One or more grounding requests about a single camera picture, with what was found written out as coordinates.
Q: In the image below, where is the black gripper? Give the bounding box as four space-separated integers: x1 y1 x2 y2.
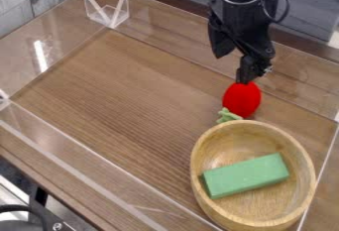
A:
208 0 276 84

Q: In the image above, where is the green rectangular block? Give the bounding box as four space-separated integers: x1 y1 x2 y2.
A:
201 153 289 199

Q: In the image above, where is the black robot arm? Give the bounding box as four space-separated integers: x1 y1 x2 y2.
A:
208 0 285 84

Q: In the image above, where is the brown wooden bowl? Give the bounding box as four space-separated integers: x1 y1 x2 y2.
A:
189 120 316 231

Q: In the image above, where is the red toy strawberry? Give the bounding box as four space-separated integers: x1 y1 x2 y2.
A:
217 82 260 124

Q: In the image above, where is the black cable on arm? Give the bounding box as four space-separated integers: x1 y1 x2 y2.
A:
259 0 291 24

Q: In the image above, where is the clear acrylic corner bracket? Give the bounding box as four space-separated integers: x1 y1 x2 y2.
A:
84 0 129 29

